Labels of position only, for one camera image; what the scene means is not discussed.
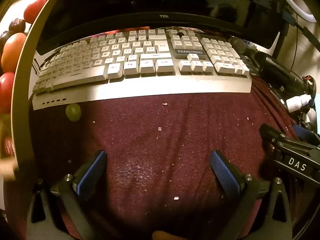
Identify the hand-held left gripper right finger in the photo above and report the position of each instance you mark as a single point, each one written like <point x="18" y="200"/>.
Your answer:
<point x="225" y="175"/>

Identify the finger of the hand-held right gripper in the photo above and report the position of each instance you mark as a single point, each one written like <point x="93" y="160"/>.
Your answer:
<point x="308" y="135"/>
<point x="277" y="140"/>

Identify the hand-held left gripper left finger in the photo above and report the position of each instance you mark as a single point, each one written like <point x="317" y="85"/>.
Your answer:
<point x="92" y="172"/>

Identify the green grape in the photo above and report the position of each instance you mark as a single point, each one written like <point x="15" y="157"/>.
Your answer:
<point x="73" y="112"/>

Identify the cardboard box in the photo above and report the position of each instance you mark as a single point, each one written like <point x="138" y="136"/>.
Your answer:
<point x="22" y="100"/>

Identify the red tomato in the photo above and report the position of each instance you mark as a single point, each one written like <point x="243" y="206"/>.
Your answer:
<point x="35" y="10"/>
<point x="6" y="92"/>

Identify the dark purple plum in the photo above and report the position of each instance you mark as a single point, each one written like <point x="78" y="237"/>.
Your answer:
<point x="3" y="42"/>

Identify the dried red date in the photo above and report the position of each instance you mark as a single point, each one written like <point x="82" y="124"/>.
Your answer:
<point x="17" y="25"/>

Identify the small white bottle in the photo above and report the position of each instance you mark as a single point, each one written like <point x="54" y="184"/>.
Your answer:
<point x="296" y="103"/>

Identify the dark red cloth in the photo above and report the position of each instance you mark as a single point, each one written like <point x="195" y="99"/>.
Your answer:
<point x="160" y="155"/>

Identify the white computer keyboard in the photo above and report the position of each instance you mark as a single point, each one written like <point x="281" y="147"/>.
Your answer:
<point x="150" y="92"/>

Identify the black microphone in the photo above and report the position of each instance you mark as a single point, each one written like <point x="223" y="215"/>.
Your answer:
<point x="236" y="45"/>

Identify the black computer monitor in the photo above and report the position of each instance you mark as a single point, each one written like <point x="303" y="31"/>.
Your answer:
<point x="125" y="0"/>

